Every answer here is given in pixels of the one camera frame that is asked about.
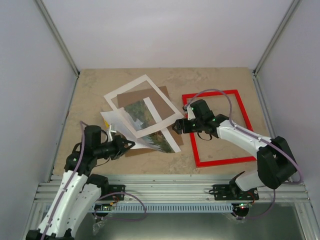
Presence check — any grey slotted cable duct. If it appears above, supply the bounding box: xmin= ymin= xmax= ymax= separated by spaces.
xmin=89 ymin=203 xmax=234 ymax=214

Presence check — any left aluminium corner post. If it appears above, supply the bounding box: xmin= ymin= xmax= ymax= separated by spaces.
xmin=33 ymin=0 xmax=80 ymax=78

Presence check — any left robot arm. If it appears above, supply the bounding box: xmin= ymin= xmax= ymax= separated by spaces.
xmin=25 ymin=121 xmax=135 ymax=240

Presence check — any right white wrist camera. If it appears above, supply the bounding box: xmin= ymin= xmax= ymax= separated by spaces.
xmin=186 ymin=105 xmax=196 ymax=121

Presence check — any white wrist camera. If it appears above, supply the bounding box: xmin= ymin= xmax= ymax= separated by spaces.
xmin=106 ymin=124 xmax=117 ymax=142
xmin=186 ymin=105 xmax=196 ymax=121

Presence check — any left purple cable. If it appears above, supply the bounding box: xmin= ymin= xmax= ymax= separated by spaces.
xmin=41 ymin=121 xmax=147 ymax=240

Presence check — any white passe-partout mat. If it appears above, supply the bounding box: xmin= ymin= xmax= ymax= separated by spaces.
xmin=104 ymin=74 xmax=183 ymax=138

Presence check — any brown frame backing board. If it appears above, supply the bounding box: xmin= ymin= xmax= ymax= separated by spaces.
xmin=117 ymin=88 xmax=184 ymax=157

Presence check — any yellow handled screwdriver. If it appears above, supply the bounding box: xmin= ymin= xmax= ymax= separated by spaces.
xmin=104 ymin=120 xmax=110 ymax=128

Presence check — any purple cable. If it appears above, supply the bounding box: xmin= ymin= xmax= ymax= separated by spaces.
xmin=184 ymin=88 xmax=304 ymax=221
xmin=41 ymin=121 xmax=147 ymax=240

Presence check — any aluminium rail base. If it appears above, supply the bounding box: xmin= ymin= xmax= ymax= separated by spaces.
xmin=21 ymin=174 xmax=313 ymax=240

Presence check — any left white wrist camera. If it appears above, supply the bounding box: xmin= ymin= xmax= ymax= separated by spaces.
xmin=106 ymin=124 xmax=117 ymax=142

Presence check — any right aluminium corner post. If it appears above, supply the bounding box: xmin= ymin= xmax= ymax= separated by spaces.
xmin=252 ymin=0 xmax=302 ymax=77

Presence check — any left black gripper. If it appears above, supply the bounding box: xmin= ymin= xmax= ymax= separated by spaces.
xmin=95 ymin=135 xmax=136 ymax=160

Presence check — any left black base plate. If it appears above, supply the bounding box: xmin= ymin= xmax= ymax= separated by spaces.
xmin=100 ymin=184 xmax=126 ymax=202

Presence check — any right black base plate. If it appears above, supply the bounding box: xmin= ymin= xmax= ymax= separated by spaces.
xmin=208 ymin=184 xmax=260 ymax=201

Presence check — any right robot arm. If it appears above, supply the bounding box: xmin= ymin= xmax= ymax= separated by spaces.
xmin=172 ymin=99 xmax=298 ymax=200

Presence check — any landscape photo with white mat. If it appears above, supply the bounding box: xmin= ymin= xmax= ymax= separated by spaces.
xmin=100 ymin=97 xmax=181 ymax=154

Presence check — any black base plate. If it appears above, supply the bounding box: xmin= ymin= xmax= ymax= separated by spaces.
xmin=208 ymin=184 xmax=260 ymax=201
xmin=100 ymin=184 xmax=126 ymax=202

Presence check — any red wooden picture frame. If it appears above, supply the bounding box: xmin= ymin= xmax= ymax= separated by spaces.
xmin=182 ymin=89 xmax=257 ymax=168

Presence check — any aluminium corner post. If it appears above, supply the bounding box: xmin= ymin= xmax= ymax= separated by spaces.
xmin=33 ymin=0 xmax=80 ymax=78
xmin=252 ymin=0 xmax=302 ymax=77

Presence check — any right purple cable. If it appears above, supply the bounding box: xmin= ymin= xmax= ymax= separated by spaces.
xmin=184 ymin=88 xmax=304 ymax=221

